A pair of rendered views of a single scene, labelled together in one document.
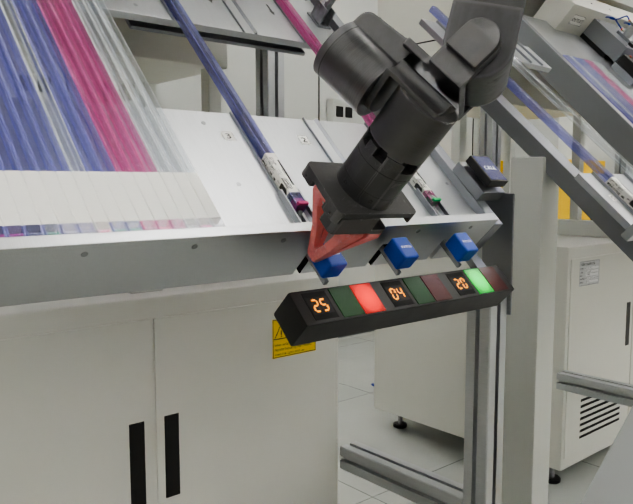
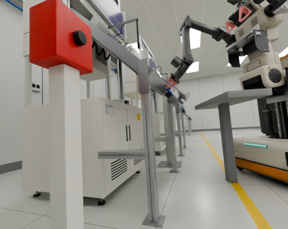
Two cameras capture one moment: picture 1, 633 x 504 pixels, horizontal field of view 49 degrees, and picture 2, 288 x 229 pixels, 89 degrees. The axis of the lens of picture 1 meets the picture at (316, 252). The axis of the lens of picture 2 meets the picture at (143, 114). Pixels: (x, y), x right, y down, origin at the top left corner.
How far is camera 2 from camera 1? 0.79 m
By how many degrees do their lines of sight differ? 32
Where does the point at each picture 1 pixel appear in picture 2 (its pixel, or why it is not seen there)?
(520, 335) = (166, 117)
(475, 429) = (170, 125)
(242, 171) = not seen: hidden behind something
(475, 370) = (169, 116)
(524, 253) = (165, 105)
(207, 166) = not seen: hidden behind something
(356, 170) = (177, 74)
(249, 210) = not seen: hidden behind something
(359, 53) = (178, 59)
